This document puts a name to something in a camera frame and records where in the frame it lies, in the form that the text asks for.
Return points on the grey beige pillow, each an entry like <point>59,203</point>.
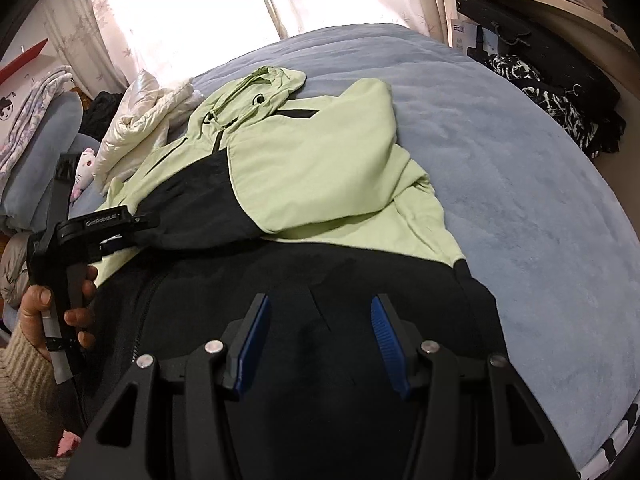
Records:
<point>14,272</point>

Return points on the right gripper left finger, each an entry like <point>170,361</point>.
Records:
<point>168,419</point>

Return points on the cartoon face wall sticker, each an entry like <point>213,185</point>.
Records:
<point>7,106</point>

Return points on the beige knit sleeve left forearm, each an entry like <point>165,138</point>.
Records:
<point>29,399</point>

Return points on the red wall shelf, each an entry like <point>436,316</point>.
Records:
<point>24,58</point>

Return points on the black clothes pile by window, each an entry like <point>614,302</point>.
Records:
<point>99,115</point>

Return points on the blue bed blanket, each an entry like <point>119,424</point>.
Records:
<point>538,226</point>

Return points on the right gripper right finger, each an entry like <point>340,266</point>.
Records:
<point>477,419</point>

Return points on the white floral curtain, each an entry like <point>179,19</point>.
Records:
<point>108,42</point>

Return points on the wooden shelf unit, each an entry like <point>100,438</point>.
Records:
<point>591,27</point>

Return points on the rolled blue blanket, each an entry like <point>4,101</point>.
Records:
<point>26,198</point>

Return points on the person's left hand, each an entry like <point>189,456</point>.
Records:
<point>38,300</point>

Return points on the pink white cat plush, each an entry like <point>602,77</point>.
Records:
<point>84,173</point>

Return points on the folded cream puffer jacket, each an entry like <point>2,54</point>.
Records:
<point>146,114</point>

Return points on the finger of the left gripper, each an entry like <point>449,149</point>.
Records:
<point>130,224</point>

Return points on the white blue box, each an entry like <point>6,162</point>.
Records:
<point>464,37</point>

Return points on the floral patterned folded quilt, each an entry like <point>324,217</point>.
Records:
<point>30,105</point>

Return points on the black white printed bedsheet edge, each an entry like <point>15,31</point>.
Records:
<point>613,446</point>

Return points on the black white patterned cloth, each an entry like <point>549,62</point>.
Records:
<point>551,72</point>

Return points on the green and black hooded jacket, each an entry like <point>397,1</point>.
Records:
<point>313,203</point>

